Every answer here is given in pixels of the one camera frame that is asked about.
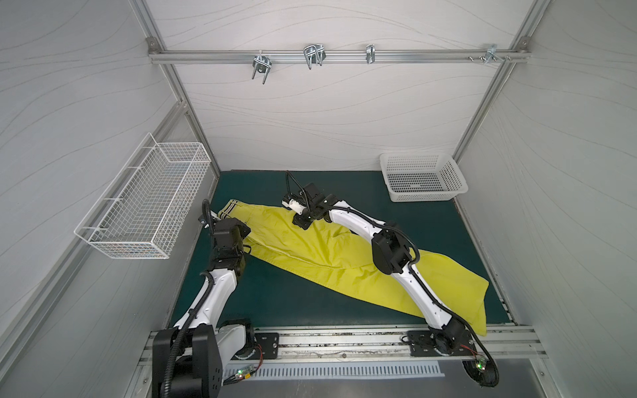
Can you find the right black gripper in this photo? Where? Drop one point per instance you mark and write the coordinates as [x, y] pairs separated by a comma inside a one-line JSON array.
[[303, 213]]

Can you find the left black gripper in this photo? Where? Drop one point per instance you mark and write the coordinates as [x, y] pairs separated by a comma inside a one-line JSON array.
[[211, 219]]

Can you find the yellow long pants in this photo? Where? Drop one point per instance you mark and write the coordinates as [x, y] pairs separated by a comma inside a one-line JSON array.
[[332, 256]]

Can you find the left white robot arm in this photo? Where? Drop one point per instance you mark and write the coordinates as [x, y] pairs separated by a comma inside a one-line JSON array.
[[188, 360]]

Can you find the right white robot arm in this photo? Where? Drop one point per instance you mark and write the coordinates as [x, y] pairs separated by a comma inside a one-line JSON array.
[[394, 254]]

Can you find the white plastic perforated basket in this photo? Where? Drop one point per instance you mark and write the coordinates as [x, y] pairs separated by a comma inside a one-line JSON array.
[[422, 177]]

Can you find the green table mat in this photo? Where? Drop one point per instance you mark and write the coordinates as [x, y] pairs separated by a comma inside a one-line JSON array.
[[271, 297]]

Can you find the metal u-bolt clamp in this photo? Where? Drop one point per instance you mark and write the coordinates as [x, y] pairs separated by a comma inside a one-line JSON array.
[[314, 55], [261, 66]]

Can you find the white slotted vent strip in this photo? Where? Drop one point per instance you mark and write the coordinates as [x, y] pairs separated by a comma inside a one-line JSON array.
[[347, 371]]

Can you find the white wire wall basket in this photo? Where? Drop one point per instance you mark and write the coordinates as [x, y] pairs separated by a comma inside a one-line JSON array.
[[140, 214]]

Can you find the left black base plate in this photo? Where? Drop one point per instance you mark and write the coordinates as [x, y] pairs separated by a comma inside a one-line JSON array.
[[261, 346]]

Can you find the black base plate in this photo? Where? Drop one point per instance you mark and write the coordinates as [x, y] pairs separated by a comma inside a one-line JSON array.
[[421, 344], [261, 346]]

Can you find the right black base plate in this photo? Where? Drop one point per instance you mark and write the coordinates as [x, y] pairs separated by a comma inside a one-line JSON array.
[[421, 344]]

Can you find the horizontal aluminium top rail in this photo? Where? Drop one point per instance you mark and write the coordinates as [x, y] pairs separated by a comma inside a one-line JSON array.
[[289, 57]]

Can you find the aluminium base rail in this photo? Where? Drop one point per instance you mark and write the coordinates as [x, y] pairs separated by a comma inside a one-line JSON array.
[[383, 343]]

